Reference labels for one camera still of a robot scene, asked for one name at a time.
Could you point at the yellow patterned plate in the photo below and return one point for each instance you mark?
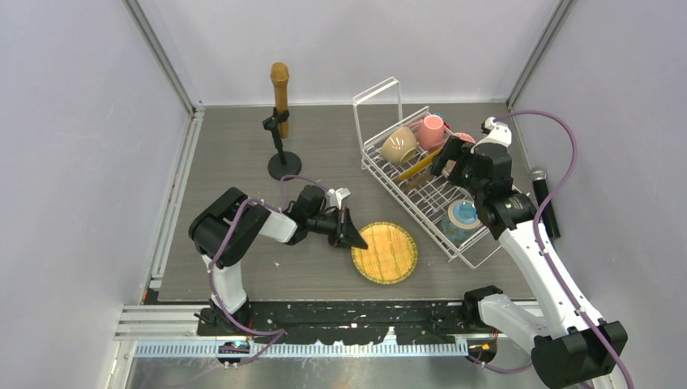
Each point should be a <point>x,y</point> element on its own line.
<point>419,166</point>

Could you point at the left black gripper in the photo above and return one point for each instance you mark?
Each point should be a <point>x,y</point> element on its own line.
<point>345,234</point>

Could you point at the left aluminium rail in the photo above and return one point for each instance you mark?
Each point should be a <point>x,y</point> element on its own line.
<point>172,204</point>

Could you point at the pink plastic cup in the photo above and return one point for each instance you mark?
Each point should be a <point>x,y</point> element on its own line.
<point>429,131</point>

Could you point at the white wire dish rack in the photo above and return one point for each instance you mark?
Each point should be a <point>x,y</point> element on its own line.
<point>426,198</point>

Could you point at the blue patterned bowl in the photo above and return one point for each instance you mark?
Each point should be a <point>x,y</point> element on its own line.
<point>460,221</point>

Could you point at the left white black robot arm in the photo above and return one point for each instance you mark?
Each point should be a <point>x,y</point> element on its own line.
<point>224,231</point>

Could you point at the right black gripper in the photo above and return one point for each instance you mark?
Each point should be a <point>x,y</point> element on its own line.
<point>450,151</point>

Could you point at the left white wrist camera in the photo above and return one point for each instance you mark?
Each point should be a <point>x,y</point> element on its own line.
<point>336,197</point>

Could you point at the yellow woven bamboo plate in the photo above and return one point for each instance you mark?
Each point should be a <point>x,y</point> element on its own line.
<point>391,256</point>

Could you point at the black silver microphone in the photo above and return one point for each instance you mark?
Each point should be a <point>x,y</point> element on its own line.
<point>538,178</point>

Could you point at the slotted cable duct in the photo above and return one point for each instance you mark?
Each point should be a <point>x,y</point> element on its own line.
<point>224,348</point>

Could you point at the pink floral cup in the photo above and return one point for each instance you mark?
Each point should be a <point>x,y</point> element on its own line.
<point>464,137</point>

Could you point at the beige ceramic bowl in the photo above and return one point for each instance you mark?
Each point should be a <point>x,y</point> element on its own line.
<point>400,146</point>

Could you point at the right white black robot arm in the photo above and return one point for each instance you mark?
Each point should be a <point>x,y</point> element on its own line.
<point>570,342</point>

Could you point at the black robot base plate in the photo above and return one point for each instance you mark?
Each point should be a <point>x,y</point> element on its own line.
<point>348,322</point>

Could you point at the brown microphone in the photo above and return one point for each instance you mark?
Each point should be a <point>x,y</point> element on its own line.
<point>280,76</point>

